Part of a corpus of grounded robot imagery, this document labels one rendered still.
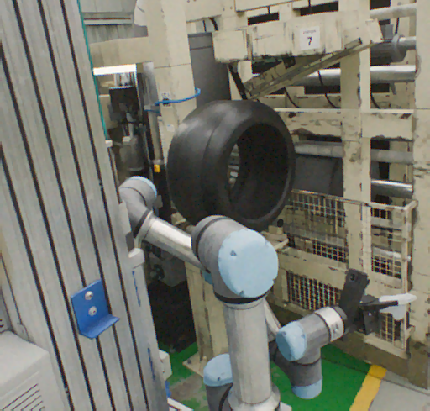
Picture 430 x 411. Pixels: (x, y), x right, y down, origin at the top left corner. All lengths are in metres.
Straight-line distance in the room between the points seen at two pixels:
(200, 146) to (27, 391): 1.08
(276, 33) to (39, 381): 1.50
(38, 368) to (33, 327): 0.07
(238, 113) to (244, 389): 1.07
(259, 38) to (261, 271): 1.29
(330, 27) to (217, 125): 0.56
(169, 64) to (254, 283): 1.34
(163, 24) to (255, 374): 1.47
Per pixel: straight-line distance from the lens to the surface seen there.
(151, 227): 1.25
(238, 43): 2.02
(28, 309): 0.88
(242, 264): 0.81
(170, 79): 1.99
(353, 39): 1.85
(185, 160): 1.71
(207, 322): 2.41
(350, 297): 1.13
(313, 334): 1.06
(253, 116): 1.76
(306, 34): 1.80
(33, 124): 0.83
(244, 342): 0.93
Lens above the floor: 1.70
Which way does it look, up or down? 18 degrees down
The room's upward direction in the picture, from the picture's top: 7 degrees counter-clockwise
